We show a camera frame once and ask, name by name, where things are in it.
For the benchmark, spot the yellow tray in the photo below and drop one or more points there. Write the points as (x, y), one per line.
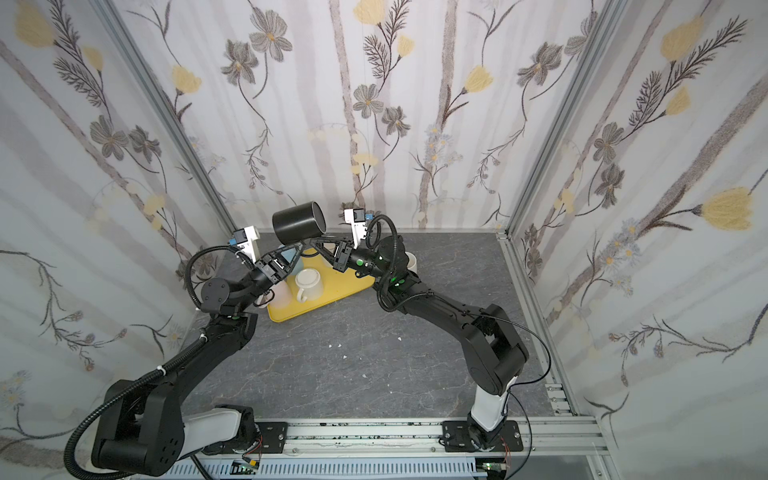
(337, 286)

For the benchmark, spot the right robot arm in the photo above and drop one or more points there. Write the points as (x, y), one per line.
(493, 350)

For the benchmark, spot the white slotted cable duct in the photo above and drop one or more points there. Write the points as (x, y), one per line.
(347, 468)

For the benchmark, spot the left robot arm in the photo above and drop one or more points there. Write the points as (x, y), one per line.
(139, 428)

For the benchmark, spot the white mug centre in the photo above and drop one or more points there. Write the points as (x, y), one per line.
(309, 285)

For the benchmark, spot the aluminium mounting rail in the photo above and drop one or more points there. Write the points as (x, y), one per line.
(418, 437)

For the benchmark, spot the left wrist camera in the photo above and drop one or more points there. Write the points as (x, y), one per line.
(245, 241)

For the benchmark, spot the black mug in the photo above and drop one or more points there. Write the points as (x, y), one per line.
(298, 223)

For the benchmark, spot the white speckled mug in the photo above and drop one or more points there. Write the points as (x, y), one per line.
(412, 262)

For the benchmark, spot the pink mug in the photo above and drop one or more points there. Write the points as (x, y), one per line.
(278, 296)

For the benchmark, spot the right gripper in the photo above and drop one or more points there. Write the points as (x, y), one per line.
(343, 255)

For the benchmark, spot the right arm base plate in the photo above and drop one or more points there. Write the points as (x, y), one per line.
(465, 436)

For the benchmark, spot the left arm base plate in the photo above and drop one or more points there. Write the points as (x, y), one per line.
(270, 437)

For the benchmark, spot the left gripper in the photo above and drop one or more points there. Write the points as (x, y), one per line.
(270, 270)

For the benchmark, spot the light blue mug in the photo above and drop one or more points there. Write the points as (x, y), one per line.
(293, 257)

